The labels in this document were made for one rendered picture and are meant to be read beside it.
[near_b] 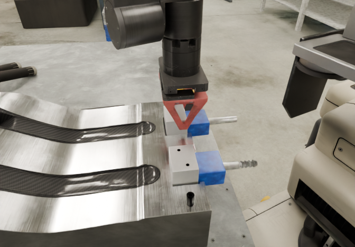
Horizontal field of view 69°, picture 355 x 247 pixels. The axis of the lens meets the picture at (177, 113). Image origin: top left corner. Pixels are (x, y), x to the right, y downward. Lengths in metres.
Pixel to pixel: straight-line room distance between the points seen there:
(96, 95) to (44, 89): 0.16
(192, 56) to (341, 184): 0.36
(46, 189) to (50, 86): 0.48
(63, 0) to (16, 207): 3.95
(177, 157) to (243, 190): 1.18
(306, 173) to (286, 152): 1.24
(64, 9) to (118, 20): 3.96
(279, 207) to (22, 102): 0.97
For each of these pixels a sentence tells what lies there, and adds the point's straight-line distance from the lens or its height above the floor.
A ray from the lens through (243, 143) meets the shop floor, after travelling 1.81.
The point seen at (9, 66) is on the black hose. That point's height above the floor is 0.83.
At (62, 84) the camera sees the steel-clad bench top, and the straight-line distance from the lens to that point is 0.85.
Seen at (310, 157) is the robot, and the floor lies 0.80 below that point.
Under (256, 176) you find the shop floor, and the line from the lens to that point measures 1.62.
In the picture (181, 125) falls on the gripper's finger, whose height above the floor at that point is 0.91.
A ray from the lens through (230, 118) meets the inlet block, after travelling 0.48.
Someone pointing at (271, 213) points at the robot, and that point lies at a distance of 1.13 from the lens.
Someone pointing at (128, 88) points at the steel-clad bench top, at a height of 0.80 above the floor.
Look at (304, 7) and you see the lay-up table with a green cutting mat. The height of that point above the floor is 0.33.
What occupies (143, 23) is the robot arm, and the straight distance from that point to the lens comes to 0.32.
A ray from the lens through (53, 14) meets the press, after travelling 4.33.
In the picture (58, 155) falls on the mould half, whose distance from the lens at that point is 0.45.
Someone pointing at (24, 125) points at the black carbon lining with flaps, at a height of 0.91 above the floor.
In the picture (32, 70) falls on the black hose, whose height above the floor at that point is 0.82.
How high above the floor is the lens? 1.18
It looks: 36 degrees down
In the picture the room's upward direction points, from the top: straight up
